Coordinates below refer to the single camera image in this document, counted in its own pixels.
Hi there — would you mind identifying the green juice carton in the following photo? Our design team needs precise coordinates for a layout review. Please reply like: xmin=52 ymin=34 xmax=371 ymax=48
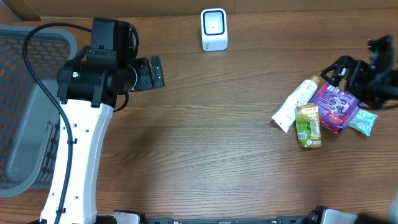
xmin=295 ymin=103 xmax=322 ymax=148

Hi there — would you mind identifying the purple snack packet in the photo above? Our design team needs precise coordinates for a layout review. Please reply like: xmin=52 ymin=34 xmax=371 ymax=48
xmin=311 ymin=83 xmax=363 ymax=133

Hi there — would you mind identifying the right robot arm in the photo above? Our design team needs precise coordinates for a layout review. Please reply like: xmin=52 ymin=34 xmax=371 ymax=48
xmin=307 ymin=56 xmax=397 ymax=224

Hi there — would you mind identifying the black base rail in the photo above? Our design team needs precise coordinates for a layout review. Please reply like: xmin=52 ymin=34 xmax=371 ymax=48
xmin=141 ymin=216 xmax=307 ymax=224

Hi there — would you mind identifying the teal snack packet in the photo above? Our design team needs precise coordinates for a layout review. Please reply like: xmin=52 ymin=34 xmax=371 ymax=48
xmin=348 ymin=109 xmax=378 ymax=136

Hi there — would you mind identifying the white barcode scanner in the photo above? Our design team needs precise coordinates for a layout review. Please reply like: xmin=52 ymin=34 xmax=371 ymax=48
xmin=200 ymin=8 xmax=228 ymax=52

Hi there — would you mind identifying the grey plastic basket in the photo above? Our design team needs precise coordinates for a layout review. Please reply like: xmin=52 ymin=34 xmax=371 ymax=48
xmin=1 ymin=24 xmax=77 ymax=198

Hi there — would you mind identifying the white tube gold cap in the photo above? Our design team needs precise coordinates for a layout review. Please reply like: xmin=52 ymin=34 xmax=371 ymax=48
xmin=272 ymin=75 xmax=320 ymax=133

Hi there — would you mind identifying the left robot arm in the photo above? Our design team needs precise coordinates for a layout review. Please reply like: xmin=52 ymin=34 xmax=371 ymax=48
xmin=39 ymin=19 xmax=164 ymax=224

